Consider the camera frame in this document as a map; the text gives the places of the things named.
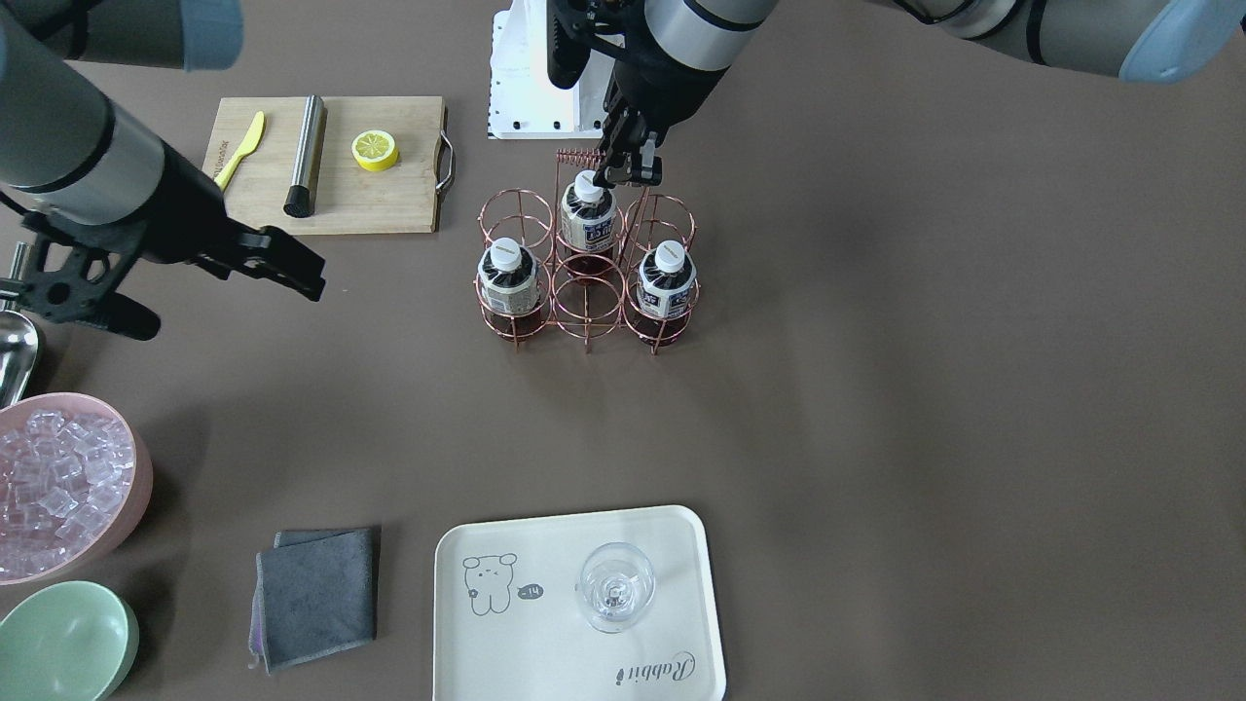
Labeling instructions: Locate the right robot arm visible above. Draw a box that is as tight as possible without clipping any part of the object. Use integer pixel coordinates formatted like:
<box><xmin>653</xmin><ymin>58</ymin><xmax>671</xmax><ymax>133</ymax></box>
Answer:
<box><xmin>1</xmin><ymin>1</ymin><xmax>325</xmax><ymax>341</ymax></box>

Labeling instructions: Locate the yellow plastic knife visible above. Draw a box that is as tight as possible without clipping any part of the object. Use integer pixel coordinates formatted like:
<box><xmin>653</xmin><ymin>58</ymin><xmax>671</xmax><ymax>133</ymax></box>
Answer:
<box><xmin>213</xmin><ymin>111</ymin><xmax>267</xmax><ymax>192</ymax></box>

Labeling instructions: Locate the pink bowl with ice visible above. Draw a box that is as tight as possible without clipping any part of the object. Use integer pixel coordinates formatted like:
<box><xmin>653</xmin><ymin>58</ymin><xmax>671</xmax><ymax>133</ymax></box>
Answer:
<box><xmin>1</xmin><ymin>393</ymin><xmax>153</xmax><ymax>586</ymax></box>

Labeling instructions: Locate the cream rabbit tray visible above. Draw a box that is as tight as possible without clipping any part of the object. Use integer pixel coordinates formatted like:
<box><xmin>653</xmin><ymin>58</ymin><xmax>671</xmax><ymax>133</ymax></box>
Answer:
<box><xmin>434</xmin><ymin>506</ymin><xmax>728</xmax><ymax>700</ymax></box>

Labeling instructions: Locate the tea bottle taken out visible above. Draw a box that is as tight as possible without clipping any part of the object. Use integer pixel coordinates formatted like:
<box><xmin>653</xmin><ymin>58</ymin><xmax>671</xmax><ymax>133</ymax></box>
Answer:
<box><xmin>477</xmin><ymin>237</ymin><xmax>542</xmax><ymax>339</ymax></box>

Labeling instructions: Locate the steel ice scoop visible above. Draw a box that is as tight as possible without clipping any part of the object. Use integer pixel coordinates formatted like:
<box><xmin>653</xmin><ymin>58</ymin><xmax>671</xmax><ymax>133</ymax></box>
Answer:
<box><xmin>1</xmin><ymin>291</ymin><xmax>44</xmax><ymax>408</ymax></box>

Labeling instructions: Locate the tea bottle near pedestal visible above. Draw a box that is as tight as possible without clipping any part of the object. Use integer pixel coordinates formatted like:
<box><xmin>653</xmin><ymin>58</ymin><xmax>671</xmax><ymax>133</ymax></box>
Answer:
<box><xmin>635</xmin><ymin>240</ymin><xmax>697</xmax><ymax>347</ymax></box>

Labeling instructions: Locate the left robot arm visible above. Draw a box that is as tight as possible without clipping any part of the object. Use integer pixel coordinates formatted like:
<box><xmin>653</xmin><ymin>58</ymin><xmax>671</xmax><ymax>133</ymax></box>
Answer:
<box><xmin>547</xmin><ymin>1</ymin><xmax>1245</xmax><ymax>187</ymax></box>

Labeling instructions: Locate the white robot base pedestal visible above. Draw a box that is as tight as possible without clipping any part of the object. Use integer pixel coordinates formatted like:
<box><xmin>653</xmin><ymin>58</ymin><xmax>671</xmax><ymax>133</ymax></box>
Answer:
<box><xmin>487</xmin><ymin>1</ymin><xmax>614</xmax><ymax>139</ymax></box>

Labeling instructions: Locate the clear wine glass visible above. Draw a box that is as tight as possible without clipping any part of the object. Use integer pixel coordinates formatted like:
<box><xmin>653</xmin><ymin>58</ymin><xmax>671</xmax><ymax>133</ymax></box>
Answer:
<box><xmin>574</xmin><ymin>540</ymin><xmax>657</xmax><ymax>634</ymax></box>

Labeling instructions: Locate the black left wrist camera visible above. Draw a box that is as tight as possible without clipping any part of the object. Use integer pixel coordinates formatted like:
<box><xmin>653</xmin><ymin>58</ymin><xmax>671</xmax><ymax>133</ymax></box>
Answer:
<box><xmin>546</xmin><ymin>1</ymin><xmax>642</xmax><ymax>90</ymax></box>

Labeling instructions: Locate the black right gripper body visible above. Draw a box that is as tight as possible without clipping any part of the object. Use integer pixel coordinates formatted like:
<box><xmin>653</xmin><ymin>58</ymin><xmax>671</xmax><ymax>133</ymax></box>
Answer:
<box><xmin>128</xmin><ymin>146</ymin><xmax>268</xmax><ymax>279</ymax></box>

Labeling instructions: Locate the half lemon slice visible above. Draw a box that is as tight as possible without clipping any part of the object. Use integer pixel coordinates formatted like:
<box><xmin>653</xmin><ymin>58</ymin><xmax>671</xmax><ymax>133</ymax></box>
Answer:
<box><xmin>350</xmin><ymin>129</ymin><xmax>400</xmax><ymax>172</ymax></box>

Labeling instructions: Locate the grey folded cloth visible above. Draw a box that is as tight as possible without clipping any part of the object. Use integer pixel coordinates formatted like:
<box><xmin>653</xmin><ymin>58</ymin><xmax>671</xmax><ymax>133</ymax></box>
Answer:
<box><xmin>248</xmin><ymin>528</ymin><xmax>378</xmax><ymax>675</ymax></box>

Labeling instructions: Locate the bamboo cutting board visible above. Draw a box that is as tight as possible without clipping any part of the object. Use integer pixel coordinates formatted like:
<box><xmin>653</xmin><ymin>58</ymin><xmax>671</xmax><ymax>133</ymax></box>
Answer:
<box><xmin>202</xmin><ymin>96</ymin><xmax>454</xmax><ymax>237</ymax></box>

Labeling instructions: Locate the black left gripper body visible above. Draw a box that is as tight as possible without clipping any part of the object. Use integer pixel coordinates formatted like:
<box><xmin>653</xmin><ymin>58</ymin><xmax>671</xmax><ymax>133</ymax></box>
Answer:
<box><xmin>598</xmin><ymin>39</ymin><xmax>731</xmax><ymax>147</ymax></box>

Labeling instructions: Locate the steel muddler black tip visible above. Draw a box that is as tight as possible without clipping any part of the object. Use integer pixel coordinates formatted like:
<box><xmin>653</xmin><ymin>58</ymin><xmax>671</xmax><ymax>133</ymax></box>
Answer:
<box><xmin>283</xmin><ymin>93</ymin><xmax>328</xmax><ymax>218</ymax></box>

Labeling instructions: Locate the copper wire bottle basket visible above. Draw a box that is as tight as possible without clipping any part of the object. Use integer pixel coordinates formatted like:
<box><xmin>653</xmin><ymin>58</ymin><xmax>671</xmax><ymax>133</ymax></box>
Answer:
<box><xmin>473</xmin><ymin>187</ymin><xmax>701</xmax><ymax>354</ymax></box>

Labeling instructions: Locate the tea bottle by handle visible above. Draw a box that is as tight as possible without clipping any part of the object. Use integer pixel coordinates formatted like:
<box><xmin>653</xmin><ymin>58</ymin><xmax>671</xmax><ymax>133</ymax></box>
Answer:
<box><xmin>558</xmin><ymin>169</ymin><xmax>617</xmax><ymax>276</ymax></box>

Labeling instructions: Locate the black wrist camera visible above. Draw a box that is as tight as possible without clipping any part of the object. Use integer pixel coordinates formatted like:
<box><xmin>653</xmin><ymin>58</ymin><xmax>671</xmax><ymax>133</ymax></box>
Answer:
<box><xmin>546</xmin><ymin>1</ymin><xmax>642</xmax><ymax>90</ymax></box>
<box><xmin>2</xmin><ymin>210</ymin><xmax>142</xmax><ymax>322</ymax></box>

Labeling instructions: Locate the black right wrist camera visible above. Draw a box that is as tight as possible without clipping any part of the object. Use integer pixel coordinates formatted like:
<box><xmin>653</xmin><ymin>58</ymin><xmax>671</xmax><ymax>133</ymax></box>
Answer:
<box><xmin>2</xmin><ymin>210</ymin><xmax>142</xmax><ymax>322</ymax></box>

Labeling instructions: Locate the green bowl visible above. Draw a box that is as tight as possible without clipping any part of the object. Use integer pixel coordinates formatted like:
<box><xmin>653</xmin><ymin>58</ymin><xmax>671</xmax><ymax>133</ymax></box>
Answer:
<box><xmin>1</xmin><ymin>580</ymin><xmax>140</xmax><ymax>700</ymax></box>

